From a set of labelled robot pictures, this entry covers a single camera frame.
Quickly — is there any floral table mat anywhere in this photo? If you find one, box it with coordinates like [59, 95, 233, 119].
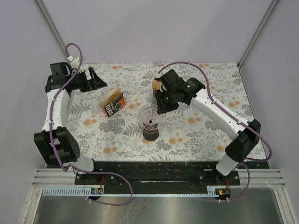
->
[69, 62, 268, 162]

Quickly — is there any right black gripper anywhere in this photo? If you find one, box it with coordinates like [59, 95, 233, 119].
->
[154, 88, 179, 115]

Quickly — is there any white slotted cable duct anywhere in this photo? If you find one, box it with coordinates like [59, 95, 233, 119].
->
[43, 187, 104, 196]

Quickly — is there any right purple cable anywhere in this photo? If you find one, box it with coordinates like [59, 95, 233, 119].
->
[157, 61, 273, 203]

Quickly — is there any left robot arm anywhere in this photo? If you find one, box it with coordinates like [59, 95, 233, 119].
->
[34, 63, 107, 184]

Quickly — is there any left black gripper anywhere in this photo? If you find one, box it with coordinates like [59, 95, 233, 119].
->
[67, 67, 107, 92]

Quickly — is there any clear glass dripper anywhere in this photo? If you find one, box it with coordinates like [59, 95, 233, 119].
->
[139, 104, 162, 132]

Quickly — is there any orange coffee filter box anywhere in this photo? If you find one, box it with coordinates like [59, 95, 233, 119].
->
[99, 87, 126, 117]

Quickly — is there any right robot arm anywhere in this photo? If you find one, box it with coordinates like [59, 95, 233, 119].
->
[152, 70, 261, 185]

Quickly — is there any brown paper coffee filter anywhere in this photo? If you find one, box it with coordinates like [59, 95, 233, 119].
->
[152, 79, 162, 91]

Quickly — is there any red and grey cup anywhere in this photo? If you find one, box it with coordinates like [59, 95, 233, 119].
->
[142, 123, 159, 141]

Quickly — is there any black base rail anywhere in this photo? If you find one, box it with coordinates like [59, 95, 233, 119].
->
[75, 161, 240, 196]

